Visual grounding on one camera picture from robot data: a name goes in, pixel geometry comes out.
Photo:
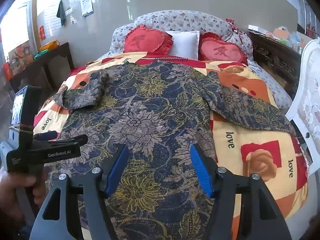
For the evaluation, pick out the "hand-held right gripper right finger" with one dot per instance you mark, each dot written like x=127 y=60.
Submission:
x=201 y=170

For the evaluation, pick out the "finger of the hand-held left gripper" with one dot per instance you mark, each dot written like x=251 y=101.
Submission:
x=72 y=139
x=46 y=136

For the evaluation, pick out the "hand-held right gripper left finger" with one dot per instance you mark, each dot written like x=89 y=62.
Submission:
x=117 y=170

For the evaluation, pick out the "blue grey floral shirt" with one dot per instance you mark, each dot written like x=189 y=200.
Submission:
x=140 y=120

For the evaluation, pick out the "person's left hand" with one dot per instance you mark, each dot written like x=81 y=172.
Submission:
x=15 y=182

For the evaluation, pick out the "orange red printed blanket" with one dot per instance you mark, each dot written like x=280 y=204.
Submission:
x=250 y=135

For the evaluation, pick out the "dark wooden side table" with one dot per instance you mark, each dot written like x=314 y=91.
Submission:
x=32 y=75

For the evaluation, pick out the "green plastic item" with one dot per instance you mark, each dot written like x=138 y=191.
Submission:
x=41 y=54

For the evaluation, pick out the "orange printed box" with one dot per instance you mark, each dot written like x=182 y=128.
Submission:
x=20 y=56

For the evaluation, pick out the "yellow basket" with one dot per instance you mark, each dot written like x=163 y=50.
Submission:
x=50 y=45

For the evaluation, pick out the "window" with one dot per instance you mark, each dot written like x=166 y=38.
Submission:
x=15 y=35

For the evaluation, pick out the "floral bed sheet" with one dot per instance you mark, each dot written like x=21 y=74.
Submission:
x=272 y=87

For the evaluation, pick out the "red heart-shaped pillow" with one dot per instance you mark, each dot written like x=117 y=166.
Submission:
x=220 y=51
x=145 y=40

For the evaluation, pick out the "dark hanging cloth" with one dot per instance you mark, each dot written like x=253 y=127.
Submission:
x=61 y=13

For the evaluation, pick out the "white pillow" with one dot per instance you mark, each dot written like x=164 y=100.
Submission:
x=183 y=42

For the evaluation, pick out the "dark carved wooden cabinet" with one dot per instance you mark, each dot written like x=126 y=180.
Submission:
x=275 y=60

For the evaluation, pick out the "eye chart poster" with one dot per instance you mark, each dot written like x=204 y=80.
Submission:
x=86 y=2

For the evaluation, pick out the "white ornate chair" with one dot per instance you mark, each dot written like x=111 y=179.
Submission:
x=310 y=80

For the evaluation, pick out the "floral padded headboard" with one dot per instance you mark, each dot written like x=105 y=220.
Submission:
x=180 y=18

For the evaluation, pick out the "pile of colourful packets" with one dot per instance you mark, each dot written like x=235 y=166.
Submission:
x=282 y=36

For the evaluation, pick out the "red wall sign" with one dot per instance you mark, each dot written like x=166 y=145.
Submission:
x=42 y=33

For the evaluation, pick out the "red wall hanging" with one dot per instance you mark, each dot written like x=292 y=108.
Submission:
x=311 y=30

